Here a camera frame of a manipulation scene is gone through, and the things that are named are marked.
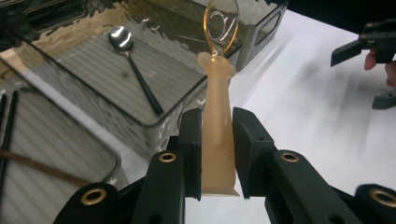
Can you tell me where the smoky transparent plastic bin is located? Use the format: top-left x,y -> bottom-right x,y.
0,0 -> 243,163
0,69 -> 123,224
146,0 -> 290,73

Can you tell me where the small clear spoon beige handle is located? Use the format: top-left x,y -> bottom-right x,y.
196,0 -> 241,198

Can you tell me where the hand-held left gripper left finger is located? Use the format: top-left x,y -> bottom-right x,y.
178,107 -> 204,201

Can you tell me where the stainless steel spoon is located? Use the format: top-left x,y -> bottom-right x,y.
107,25 -> 165,117

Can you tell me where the black chopstick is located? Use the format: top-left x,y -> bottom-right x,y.
0,92 -> 7,129
0,90 -> 19,188

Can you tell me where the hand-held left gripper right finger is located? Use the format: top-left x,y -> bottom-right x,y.
232,106 -> 276,200

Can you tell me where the brown wooden chopstick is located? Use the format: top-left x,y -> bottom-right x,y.
0,148 -> 92,188

